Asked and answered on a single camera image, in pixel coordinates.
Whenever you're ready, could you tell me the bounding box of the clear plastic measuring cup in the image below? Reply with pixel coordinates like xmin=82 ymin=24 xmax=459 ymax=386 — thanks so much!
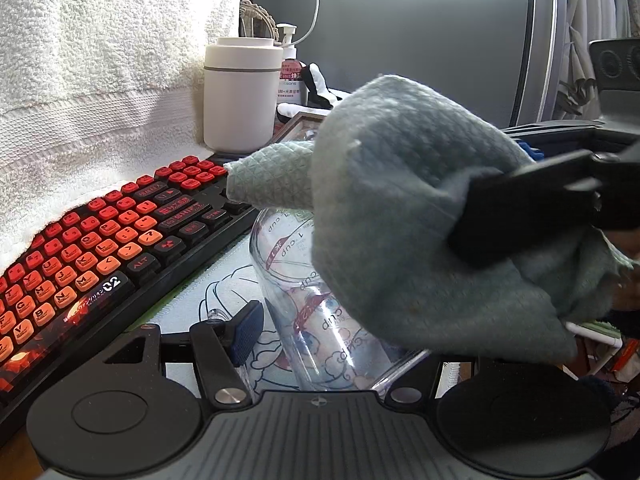
xmin=250 ymin=208 xmax=427 ymax=396

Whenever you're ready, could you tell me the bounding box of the cartoon print desk mat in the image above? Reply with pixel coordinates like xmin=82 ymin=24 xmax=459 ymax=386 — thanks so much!
xmin=134 ymin=238 xmax=298 ymax=396

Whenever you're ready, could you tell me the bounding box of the red and black keyboard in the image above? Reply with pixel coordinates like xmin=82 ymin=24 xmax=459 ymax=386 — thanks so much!
xmin=1 ymin=156 xmax=257 ymax=434

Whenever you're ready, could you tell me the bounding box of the grey window curtain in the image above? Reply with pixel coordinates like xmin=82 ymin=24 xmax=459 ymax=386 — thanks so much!
xmin=553 ymin=0 xmax=639 ymax=120

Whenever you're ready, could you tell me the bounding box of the brown framed picture box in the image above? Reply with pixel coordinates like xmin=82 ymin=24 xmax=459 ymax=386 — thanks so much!
xmin=272 ymin=112 xmax=324 ymax=143

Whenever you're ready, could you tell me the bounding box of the white black plush toy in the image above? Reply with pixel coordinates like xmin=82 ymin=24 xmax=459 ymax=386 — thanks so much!
xmin=276 ymin=63 xmax=350 ymax=122

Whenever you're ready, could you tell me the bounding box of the pink label pump bottle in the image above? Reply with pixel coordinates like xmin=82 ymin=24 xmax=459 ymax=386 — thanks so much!
xmin=277 ymin=23 xmax=307 ymax=105

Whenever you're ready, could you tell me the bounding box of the white cylindrical humidifier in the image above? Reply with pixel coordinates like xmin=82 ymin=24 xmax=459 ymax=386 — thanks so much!
xmin=203 ymin=37 xmax=283 ymax=154

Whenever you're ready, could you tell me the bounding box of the large white terry towel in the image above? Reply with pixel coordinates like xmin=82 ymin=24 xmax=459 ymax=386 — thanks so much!
xmin=1 ymin=0 xmax=240 ymax=266

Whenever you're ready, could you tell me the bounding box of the ornate vintage mirror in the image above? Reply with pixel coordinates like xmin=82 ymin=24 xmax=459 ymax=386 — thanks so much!
xmin=239 ymin=0 xmax=280 ymax=42

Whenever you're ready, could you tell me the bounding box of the white lamp cable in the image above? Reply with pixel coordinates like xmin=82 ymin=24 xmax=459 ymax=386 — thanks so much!
xmin=292 ymin=0 xmax=321 ymax=47

